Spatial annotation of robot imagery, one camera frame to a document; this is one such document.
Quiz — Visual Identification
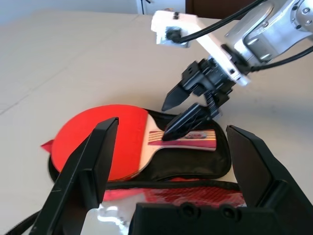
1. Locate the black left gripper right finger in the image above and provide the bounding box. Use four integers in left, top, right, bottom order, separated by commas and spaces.
226, 124, 313, 235

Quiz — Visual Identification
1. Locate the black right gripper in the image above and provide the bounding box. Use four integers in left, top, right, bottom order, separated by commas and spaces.
161, 58, 235, 141

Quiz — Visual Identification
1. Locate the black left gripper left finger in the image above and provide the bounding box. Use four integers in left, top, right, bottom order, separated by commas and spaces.
30, 117, 120, 235

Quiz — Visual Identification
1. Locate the red ping-pong paddle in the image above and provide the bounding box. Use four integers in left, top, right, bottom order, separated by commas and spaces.
52, 104, 218, 182

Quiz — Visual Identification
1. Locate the red black paddle case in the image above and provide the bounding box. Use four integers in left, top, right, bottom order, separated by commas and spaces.
7, 109, 245, 235

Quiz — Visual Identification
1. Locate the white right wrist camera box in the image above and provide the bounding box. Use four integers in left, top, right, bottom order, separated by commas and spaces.
151, 10, 251, 87

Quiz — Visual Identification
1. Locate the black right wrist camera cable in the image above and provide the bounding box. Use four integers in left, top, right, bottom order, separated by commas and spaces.
165, 0, 267, 45

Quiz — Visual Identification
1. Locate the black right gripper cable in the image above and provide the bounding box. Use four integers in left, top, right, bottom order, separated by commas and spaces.
248, 46, 313, 73

